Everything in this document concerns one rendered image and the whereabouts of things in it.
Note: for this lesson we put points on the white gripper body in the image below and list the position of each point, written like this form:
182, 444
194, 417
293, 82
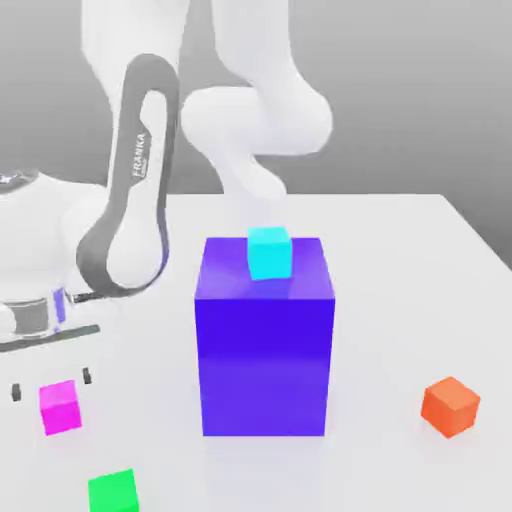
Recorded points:
48, 348

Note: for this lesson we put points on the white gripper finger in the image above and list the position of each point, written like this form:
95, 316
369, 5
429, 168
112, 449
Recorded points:
16, 392
86, 376

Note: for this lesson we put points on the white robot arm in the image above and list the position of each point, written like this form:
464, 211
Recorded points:
132, 132

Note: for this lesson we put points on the small magenta cube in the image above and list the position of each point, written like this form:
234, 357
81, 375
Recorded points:
60, 412

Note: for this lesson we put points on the small green cube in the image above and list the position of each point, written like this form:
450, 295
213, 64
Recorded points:
114, 494

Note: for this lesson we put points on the small cyan cube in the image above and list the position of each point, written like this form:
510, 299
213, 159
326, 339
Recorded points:
270, 256

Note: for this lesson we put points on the small orange cube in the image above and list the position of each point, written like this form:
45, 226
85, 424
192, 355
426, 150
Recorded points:
450, 408

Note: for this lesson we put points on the large blue box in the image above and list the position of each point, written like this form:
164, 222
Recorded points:
264, 360

